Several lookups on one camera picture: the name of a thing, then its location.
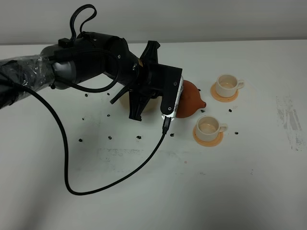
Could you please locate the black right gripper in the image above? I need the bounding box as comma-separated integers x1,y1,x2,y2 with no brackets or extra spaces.
129,41,168,121

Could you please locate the brown clay teapot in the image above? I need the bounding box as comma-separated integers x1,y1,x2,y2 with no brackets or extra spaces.
176,80,206,118

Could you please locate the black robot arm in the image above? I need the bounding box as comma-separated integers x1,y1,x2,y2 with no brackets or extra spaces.
0,32,181,121

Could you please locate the beige teapot saucer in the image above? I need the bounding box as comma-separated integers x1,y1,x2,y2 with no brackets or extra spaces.
119,92,160,113

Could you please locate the far orange coaster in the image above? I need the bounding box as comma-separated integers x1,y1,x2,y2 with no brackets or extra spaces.
210,82,239,103

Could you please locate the orange coaster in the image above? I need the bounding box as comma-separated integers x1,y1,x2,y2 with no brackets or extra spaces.
210,82,239,103
193,127,224,147

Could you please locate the near white teacup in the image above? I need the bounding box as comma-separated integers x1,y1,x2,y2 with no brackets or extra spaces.
195,115,228,142

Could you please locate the white teacup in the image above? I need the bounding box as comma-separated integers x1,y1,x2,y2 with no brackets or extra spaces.
215,74,245,98
195,115,228,142

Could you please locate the far white teacup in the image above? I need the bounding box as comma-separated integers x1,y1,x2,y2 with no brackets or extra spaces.
215,74,245,98

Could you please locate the near orange coaster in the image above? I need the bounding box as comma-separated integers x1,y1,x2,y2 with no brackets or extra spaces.
193,127,224,147

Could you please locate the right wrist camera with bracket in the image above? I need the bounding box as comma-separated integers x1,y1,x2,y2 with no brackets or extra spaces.
149,64,183,118

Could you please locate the black camera cable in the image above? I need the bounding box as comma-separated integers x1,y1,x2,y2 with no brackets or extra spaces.
0,4,172,196

